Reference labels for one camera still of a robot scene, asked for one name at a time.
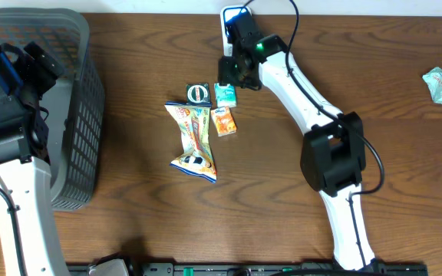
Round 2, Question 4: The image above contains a teal small tissue pack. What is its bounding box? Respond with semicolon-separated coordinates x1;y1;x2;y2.
214;83;237;108

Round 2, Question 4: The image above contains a dark round-label can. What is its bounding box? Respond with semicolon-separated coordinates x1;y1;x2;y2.
186;83;210;104

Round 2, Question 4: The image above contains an orange small snack pack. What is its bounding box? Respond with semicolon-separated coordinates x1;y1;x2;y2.
210;106;237;136

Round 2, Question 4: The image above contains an orange wet wipes pack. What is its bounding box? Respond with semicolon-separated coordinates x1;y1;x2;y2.
165;101;217;183

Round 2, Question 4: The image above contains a mint green snack packet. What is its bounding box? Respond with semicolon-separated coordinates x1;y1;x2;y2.
422;67;442;105

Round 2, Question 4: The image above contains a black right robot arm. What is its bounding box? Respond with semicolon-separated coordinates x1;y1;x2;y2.
219;31;375;271

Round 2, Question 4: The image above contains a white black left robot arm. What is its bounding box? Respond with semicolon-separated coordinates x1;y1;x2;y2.
0;42;130;275

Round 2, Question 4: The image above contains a dark grey plastic basket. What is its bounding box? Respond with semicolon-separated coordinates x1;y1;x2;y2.
0;8;105;212

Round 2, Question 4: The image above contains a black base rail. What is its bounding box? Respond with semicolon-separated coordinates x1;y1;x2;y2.
67;261;430;276

